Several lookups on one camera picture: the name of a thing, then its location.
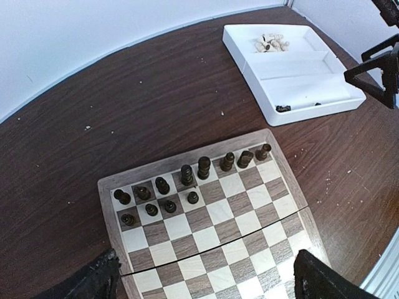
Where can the brown chess piece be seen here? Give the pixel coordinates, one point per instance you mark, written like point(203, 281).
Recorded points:
point(227, 162)

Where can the dark pawn second row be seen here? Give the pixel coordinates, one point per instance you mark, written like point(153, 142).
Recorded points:
point(152, 210)
point(128, 219)

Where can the white plastic tray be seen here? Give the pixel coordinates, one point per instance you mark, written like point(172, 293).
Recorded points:
point(308, 73)

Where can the wooden chessboard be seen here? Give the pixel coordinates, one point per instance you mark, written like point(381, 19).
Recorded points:
point(239, 240)

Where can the dark chess pieces pile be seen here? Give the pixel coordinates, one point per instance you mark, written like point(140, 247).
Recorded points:
point(281, 109)

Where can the dark rook board corner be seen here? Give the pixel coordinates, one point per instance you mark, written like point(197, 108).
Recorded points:
point(123, 197)

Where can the dark chess piece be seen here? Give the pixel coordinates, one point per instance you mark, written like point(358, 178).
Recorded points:
point(142, 193)
point(187, 177)
point(162, 185)

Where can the dark knight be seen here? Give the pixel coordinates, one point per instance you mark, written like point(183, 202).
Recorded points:
point(245, 159)

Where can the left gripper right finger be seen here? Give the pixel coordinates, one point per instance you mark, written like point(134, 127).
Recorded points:
point(315, 279)

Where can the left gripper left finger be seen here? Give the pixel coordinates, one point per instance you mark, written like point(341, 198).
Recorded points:
point(97, 279)

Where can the right aluminium corner post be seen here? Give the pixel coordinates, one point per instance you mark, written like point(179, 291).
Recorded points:
point(382, 281)

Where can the light chess pieces in tray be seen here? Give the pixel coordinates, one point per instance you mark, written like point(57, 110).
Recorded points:
point(271, 43)

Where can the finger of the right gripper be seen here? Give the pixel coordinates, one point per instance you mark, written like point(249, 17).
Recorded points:
point(377, 73)

